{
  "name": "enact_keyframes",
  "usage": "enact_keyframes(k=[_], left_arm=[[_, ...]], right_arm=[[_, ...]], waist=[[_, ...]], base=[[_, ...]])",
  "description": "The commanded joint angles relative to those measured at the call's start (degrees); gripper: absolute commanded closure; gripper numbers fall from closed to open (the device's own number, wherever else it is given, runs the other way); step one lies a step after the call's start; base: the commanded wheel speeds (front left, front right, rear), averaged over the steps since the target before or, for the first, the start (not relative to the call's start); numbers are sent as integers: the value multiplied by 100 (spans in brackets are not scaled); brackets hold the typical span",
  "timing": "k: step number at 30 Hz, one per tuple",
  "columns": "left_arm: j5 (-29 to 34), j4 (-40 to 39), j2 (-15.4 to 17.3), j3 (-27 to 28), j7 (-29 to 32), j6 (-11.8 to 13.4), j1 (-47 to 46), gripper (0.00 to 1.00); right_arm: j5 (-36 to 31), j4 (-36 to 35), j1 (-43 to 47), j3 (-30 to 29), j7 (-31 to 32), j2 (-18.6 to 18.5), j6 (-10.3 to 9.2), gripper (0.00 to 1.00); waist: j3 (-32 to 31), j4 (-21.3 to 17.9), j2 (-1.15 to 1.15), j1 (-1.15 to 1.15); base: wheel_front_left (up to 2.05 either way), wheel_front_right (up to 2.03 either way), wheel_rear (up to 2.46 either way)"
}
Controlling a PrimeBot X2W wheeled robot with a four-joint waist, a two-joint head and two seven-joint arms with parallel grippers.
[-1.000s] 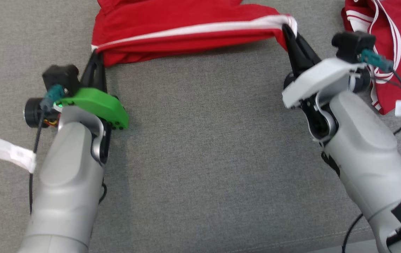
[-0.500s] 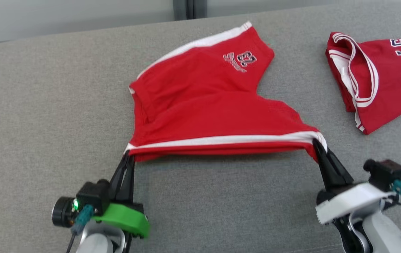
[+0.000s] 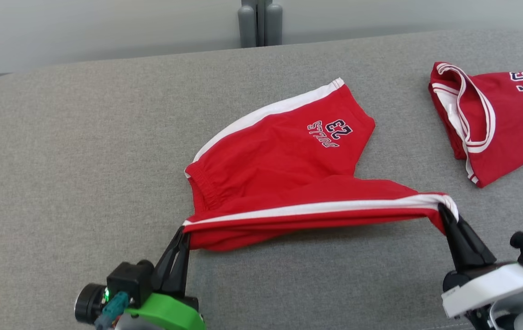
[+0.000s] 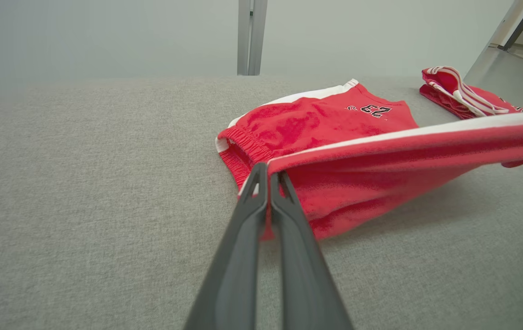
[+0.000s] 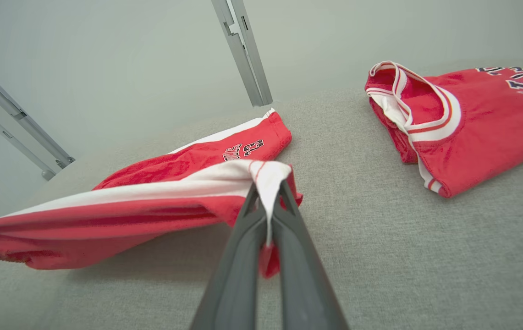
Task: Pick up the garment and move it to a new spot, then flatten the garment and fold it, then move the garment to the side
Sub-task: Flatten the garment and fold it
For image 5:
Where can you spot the red basketball jersey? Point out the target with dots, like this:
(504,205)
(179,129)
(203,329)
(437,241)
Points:
(486,123)

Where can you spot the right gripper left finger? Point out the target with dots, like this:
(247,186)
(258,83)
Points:
(233,293)

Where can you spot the red white-striped shorts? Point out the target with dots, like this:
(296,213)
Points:
(128,215)

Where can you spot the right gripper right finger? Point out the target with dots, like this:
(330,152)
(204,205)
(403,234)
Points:
(302,293)

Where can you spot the grey partition post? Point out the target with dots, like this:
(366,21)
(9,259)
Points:
(243,55)
(23,123)

